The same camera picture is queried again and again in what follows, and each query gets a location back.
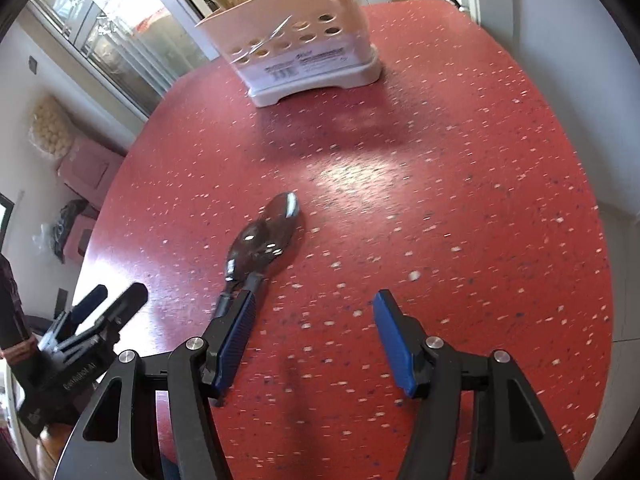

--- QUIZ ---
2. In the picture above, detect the brown wooden object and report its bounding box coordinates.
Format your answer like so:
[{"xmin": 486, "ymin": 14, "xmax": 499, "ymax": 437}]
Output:
[{"xmin": 37, "ymin": 422, "xmax": 82, "ymax": 467}]

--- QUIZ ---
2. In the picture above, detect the pink cardboard box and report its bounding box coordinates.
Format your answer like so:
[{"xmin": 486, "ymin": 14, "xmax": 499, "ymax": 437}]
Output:
[{"xmin": 56, "ymin": 135, "xmax": 126, "ymax": 208}]

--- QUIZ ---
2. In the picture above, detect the black bag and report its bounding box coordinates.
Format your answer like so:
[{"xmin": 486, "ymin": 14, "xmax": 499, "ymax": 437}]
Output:
[{"xmin": 49, "ymin": 199, "xmax": 90, "ymax": 263}]

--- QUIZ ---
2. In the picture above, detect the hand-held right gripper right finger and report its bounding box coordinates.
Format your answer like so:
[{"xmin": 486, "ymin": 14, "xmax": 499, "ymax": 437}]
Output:
[{"xmin": 372, "ymin": 288, "xmax": 576, "ymax": 480}]

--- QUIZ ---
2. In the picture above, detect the beige plastic utensil holder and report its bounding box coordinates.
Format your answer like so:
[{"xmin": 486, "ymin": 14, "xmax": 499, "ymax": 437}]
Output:
[{"xmin": 194, "ymin": 0, "xmax": 384, "ymax": 109}]

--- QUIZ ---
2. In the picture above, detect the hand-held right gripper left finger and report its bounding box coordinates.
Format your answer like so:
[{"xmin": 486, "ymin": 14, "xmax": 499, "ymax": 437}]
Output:
[{"xmin": 55, "ymin": 291, "xmax": 257, "ymax": 480}]

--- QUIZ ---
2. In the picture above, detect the glass sliding door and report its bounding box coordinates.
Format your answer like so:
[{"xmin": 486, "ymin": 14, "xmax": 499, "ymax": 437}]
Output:
[{"xmin": 29, "ymin": 0, "xmax": 213, "ymax": 118}]

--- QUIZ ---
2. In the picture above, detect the clear plastic bag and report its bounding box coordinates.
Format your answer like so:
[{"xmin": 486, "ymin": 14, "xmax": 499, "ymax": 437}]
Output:
[{"xmin": 31, "ymin": 221, "xmax": 57, "ymax": 252}]

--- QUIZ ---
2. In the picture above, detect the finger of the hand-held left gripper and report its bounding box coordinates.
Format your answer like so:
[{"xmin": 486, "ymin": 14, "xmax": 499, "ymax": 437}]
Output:
[
  {"xmin": 95, "ymin": 282, "xmax": 150, "ymax": 333},
  {"xmin": 69, "ymin": 284, "xmax": 109, "ymax": 327}
]

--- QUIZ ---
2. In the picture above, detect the metal spoon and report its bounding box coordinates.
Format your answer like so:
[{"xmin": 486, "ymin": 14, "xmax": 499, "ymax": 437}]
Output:
[
  {"xmin": 214, "ymin": 215, "xmax": 296, "ymax": 318},
  {"xmin": 260, "ymin": 191, "xmax": 301, "ymax": 231}
]

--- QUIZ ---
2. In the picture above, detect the person's left forearm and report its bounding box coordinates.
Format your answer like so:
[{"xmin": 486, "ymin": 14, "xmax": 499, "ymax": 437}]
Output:
[{"xmin": 0, "ymin": 254, "xmax": 41, "ymax": 376}]

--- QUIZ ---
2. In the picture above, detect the bag of pale balls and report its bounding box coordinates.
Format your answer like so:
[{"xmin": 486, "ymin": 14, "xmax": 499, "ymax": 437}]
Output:
[{"xmin": 28, "ymin": 94, "xmax": 74, "ymax": 157}]

